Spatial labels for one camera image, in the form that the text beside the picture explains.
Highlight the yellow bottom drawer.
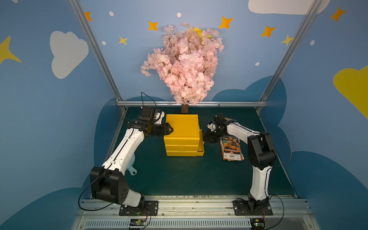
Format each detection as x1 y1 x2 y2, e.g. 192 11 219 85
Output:
197 141 205 156

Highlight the marigold seed bag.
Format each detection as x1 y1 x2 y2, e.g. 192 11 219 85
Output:
220 136 242 161

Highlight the yellow drawer cabinet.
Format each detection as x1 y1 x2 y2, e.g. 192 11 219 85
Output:
164 114 203 157

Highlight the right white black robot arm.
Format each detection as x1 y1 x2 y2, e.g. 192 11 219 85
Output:
204 120 277 209

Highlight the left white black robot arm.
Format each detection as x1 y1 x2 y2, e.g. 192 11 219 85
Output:
90 120 174 207

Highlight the light blue dustpan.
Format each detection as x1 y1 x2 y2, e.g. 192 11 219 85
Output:
127 154 137 176

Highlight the pink blossom artificial tree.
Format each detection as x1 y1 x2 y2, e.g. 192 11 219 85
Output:
141 22 224 106

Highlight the left circuit board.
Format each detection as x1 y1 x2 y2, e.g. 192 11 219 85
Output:
129 219 147 228

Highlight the circuit board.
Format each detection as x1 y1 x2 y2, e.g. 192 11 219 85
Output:
129 219 147 228
250 218 265 230

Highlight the right circuit board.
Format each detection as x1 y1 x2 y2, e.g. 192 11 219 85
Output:
250 218 265 230

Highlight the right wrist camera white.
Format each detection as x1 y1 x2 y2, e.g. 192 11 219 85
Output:
207 122 217 132

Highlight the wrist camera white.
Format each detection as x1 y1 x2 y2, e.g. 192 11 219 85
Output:
207 122 217 132
153 108 165 125

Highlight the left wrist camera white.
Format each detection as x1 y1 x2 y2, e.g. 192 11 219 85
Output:
153 108 165 125

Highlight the aluminium frame rail back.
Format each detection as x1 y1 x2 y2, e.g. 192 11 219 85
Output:
116 100 267 108

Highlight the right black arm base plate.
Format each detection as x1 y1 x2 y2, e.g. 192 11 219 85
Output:
232 199 273 216

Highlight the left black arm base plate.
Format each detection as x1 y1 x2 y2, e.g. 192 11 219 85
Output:
119 200 159 216

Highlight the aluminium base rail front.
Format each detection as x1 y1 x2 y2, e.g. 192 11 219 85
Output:
72 195 320 230

